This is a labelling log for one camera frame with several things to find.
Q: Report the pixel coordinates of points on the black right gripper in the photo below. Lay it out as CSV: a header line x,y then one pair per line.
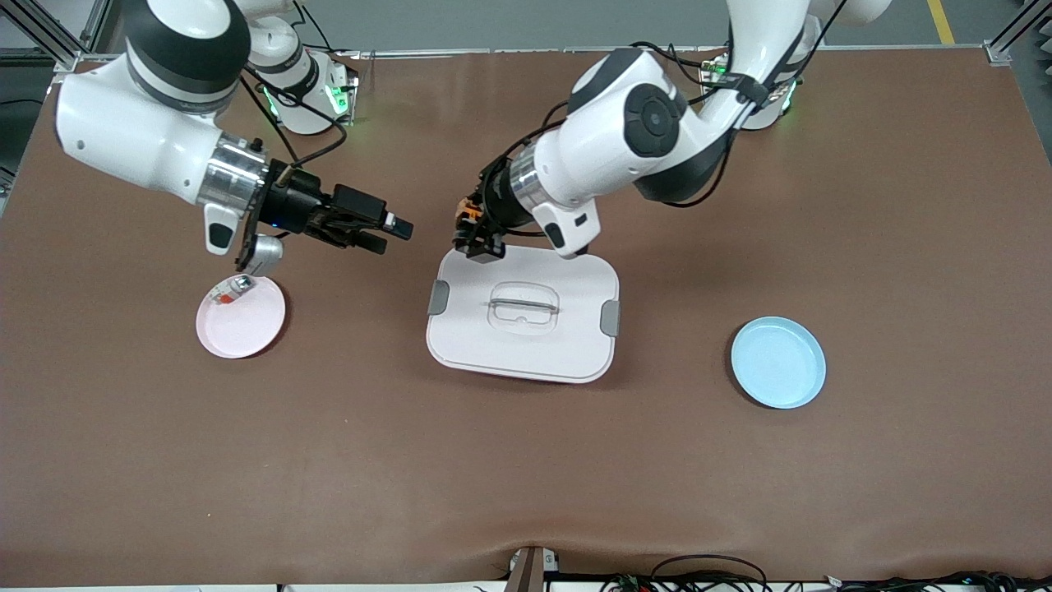
x,y
297,205

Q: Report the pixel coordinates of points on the silver table edge rail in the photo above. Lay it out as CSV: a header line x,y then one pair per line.
x,y
493,53

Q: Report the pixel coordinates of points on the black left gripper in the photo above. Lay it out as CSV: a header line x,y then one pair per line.
x,y
496,205

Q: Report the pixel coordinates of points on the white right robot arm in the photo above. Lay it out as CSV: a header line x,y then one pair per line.
x,y
131,123

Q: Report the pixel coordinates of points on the upright aluminium frame profile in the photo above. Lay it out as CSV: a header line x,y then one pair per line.
x,y
96,25

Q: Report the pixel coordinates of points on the aluminium corner frame profile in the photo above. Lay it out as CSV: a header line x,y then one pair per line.
x,y
1019,29

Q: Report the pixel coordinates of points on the grey box latch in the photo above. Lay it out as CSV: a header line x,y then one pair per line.
x,y
438,297
610,318

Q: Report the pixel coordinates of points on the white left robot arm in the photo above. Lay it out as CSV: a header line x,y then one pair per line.
x,y
641,123

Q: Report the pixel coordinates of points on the light blue round plate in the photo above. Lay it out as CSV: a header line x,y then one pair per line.
x,y
777,362

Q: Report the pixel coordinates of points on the brown clamp bar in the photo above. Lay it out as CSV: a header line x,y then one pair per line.
x,y
526,571

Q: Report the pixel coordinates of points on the slanted aluminium frame profile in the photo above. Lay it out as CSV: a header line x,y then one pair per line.
x,y
49,41

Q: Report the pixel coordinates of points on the small white block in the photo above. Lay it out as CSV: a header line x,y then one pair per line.
x,y
551,561

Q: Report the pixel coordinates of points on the orange push-button switch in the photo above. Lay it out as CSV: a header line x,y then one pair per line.
x,y
468,209

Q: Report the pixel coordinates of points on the white lidded lunch box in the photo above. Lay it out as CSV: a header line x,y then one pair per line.
x,y
526,353

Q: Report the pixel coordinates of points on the pale pink round plate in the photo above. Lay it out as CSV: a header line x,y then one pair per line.
x,y
246,329

